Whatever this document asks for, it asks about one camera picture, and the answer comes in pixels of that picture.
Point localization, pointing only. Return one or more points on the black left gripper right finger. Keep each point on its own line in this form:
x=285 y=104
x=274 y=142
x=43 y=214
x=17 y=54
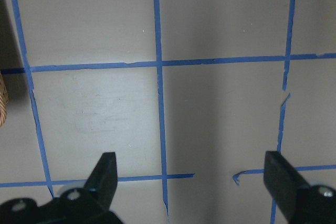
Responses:
x=285 y=185

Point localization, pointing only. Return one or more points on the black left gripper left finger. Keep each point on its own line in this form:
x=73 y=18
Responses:
x=102 y=182

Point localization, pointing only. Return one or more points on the brown wicker basket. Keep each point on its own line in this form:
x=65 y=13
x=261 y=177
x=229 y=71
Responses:
x=3 y=101

